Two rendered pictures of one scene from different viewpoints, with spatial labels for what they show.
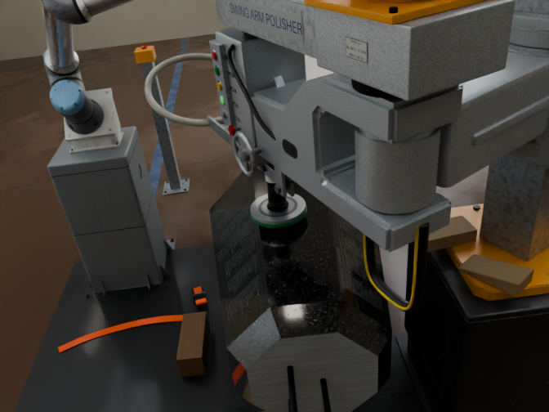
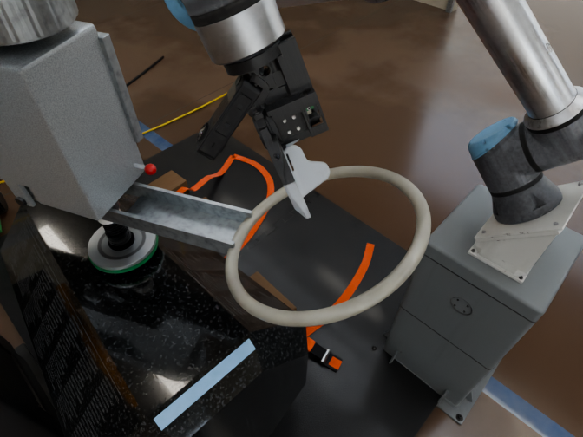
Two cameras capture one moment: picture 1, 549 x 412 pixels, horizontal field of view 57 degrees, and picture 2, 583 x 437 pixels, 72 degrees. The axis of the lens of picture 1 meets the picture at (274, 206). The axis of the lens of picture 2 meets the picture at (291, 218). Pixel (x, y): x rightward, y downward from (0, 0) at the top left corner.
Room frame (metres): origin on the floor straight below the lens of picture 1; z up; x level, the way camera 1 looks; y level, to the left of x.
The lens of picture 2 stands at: (2.63, -0.20, 1.90)
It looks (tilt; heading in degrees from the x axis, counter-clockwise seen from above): 48 degrees down; 135
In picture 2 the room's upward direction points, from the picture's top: straight up
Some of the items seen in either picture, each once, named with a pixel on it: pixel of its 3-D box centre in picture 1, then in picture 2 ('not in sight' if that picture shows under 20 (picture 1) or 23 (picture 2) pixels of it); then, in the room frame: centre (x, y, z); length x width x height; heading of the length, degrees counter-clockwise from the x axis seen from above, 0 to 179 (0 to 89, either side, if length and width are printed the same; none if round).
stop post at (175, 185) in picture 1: (161, 123); not in sight; (3.51, 0.74, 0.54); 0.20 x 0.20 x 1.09; 1
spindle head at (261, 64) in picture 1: (277, 102); (39, 121); (1.58, -0.05, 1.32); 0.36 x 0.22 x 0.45; 26
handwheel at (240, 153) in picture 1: (254, 151); not in sight; (1.50, 0.04, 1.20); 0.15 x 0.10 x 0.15; 26
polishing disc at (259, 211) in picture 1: (278, 207); (122, 242); (1.66, -0.01, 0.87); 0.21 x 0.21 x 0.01
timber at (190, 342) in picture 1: (194, 342); (267, 301); (1.78, 0.47, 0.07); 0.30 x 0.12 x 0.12; 179
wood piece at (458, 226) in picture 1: (444, 233); not in sight; (1.46, -0.59, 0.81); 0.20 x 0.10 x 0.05; 99
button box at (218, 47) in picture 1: (224, 84); (111, 90); (1.67, 0.12, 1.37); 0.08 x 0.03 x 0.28; 26
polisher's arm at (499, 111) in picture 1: (509, 96); not in sight; (1.31, -0.68, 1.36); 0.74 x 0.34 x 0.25; 123
